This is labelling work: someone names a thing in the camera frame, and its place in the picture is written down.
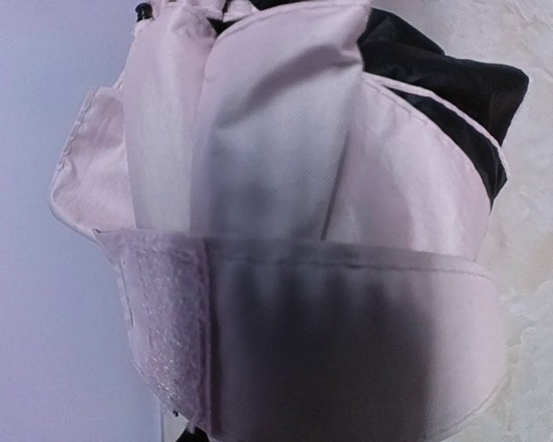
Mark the pink black folding umbrella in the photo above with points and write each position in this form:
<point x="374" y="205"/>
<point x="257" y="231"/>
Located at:
<point x="293" y="196"/>

